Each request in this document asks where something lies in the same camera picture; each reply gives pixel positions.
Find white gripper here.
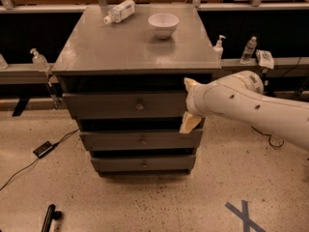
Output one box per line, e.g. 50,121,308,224
180,77,213,134

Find grey top drawer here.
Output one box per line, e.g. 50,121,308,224
64,92,186,119

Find grey drawer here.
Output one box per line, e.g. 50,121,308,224
80,130,202,151
91,155,196,172
64,92,186,119

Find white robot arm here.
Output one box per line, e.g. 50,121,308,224
180,71,309,151

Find grey middle drawer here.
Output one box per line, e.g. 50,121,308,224
80,130,202,151

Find grey drawer cabinet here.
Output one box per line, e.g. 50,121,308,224
51,3,222,179

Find grey bottom drawer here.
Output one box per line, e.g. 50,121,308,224
91,155,196,172

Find white pump sanitizer bottle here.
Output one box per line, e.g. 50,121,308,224
213,35,225,60

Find white ceramic bowl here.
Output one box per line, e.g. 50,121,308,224
148,14,179,39

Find upright clear water bottle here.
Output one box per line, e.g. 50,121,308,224
240,36,257,64

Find white paper packet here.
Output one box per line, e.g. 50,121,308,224
256,49,274,69

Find lying clear water bottle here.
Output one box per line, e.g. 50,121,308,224
104,0,135,24

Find black power adapter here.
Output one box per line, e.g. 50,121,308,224
33,141,53,159

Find clear pump bottle left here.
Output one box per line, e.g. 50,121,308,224
30,48,50,72

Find clear container far left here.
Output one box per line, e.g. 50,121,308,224
0,53,8,70

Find black adapter cable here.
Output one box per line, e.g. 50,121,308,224
0,128,80,191

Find black handle object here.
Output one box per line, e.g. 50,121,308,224
41,204,63,232

